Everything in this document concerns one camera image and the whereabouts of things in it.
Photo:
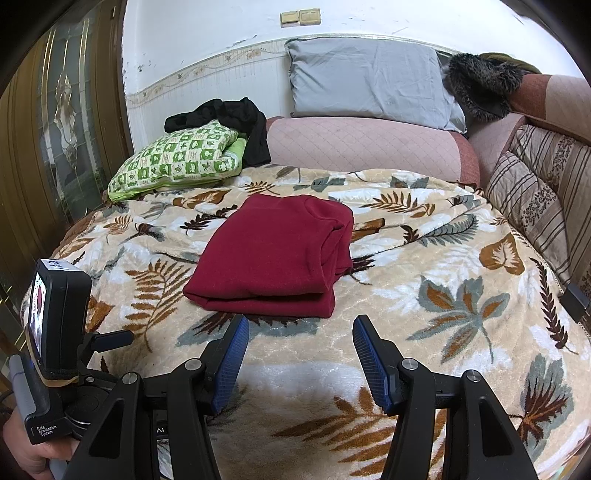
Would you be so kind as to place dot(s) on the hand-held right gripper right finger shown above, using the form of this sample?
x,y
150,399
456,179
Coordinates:
x,y
374,364

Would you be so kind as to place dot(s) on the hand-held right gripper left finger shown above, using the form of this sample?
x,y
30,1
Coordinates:
x,y
231,364

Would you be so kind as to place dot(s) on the dark red sweater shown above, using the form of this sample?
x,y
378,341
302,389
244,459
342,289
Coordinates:
x,y
268,258

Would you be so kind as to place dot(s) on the person's left hand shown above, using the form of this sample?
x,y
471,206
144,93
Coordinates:
x,y
23,452

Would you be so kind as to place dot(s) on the floral leaf print blanket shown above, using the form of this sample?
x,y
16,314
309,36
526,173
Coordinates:
x,y
415,258

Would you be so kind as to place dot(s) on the wooden door with glass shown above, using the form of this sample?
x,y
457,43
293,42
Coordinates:
x,y
69,115

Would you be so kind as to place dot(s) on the green patterned pillow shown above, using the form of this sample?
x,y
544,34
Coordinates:
x,y
184,157

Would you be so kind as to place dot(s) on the small black box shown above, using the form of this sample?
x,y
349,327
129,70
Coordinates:
x,y
576,302

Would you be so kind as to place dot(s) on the pink quilted bolster cushion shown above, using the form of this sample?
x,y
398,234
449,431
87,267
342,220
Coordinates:
x,y
360,143

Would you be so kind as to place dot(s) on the striped brown cushion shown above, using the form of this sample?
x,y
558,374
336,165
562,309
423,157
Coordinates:
x,y
521,198
563,161

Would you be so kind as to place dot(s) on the black cloth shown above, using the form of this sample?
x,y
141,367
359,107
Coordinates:
x,y
254,134

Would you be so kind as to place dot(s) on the grey pillow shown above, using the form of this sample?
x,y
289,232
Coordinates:
x,y
369,78

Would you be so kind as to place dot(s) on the dark furry garment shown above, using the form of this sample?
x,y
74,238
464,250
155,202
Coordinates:
x,y
480,83

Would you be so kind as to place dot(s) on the pink brown sofa armrest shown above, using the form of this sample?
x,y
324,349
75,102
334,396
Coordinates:
x,y
554,97

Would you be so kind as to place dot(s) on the olive green cloth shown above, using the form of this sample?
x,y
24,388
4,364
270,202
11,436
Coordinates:
x,y
521,64

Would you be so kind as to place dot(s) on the beige wall switch plate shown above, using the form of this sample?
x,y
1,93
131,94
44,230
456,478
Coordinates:
x,y
290,17
309,16

